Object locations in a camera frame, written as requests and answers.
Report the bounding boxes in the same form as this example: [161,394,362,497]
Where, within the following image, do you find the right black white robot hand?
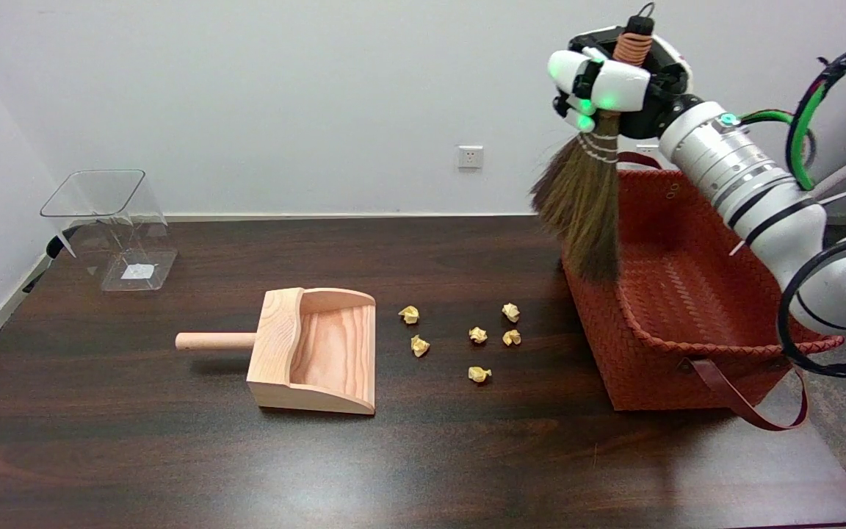
[546,26,695,140]

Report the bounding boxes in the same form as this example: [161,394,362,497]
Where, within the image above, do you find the small straw hand broom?
[530,2,657,284]

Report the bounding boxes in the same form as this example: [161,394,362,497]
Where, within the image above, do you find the red woven basket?
[561,151,846,431]

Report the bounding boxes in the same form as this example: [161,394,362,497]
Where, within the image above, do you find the wooden dustpan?
[176,287,377,416]

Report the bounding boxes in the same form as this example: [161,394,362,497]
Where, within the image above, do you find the clear plastic bin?
[40,170,178,292]

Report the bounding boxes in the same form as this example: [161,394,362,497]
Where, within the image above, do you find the green robot cable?
[740,109,817,166]

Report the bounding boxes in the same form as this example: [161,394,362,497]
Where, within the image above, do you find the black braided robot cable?
[787,28,846,192]

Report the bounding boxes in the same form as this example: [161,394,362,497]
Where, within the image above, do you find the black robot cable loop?
[777,234,846,379]

